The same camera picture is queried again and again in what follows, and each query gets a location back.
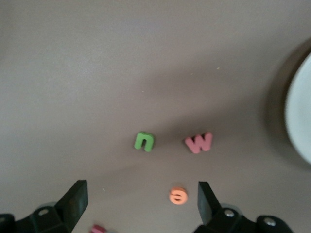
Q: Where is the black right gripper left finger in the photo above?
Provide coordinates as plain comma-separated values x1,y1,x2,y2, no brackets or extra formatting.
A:
14,180,88,233

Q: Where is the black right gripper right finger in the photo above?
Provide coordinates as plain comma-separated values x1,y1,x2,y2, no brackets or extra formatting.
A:
194,181,258,233

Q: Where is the orange foam letter e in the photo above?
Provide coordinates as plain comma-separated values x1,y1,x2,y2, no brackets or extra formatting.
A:
169,186,189,206

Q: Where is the pink foam letter w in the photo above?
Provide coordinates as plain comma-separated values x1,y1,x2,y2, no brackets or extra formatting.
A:
184,132,214,154

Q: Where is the green foam letter n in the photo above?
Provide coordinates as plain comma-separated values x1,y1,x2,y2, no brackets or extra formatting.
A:
133,131,156,153

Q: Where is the dark red foam letter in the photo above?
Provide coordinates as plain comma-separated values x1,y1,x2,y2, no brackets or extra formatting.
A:
90,224,107,233

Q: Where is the beige brown round plate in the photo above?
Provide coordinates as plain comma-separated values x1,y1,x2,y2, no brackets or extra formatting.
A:
284,52,311,167

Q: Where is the brown table cover mat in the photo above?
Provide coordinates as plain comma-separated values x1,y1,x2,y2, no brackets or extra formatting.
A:
0,0,311,233

